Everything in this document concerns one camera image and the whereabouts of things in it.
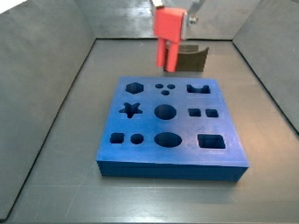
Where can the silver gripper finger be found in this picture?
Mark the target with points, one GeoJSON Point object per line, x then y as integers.
{"type": "Point", "coordinates": [189, 17]}
{"type": "Point", "coordinates": [156, 4]}

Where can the red three-prong object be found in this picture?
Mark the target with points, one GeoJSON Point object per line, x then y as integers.
{"type": "Point", "coordinates": [167, 30]}

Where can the black curved cradle fixture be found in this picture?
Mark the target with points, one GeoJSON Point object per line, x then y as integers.
{"type": "Point", "coordinates": [191, 58]}

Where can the blue foam shape-hole board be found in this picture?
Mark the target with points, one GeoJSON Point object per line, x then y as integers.
{"type": "Point", "coordinates": [169, 131]}

